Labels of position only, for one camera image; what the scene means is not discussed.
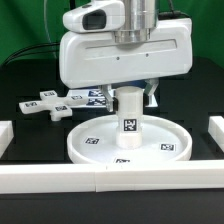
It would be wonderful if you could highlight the white marker sheet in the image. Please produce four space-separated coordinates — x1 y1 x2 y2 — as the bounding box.
67 89 158 108

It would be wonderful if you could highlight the white front rail left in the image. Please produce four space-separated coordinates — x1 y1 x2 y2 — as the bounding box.
0 164 96 194

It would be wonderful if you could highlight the white rail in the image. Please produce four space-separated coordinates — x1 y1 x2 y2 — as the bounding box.
95 160 224 192
0 164 96 194

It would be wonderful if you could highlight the black cable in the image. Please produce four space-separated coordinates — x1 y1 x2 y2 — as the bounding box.
0 41 62 66

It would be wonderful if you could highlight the white cross-shaped table base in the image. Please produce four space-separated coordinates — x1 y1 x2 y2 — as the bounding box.
19 90 88 121

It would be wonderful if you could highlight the white round table top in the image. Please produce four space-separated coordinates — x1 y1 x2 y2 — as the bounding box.
67 115 192 165

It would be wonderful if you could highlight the white front rail right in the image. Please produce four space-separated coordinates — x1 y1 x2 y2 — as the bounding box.
95 160 224 192

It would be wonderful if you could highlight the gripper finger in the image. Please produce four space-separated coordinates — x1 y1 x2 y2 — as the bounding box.
144 79 159 96
100 84 114 112

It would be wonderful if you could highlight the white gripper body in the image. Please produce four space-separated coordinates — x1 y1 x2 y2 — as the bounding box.
59 18 193 89

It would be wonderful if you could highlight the white left side block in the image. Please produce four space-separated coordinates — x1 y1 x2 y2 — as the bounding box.
0 121 14 158

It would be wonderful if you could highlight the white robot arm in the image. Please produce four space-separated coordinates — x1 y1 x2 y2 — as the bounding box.
59 0 192 112

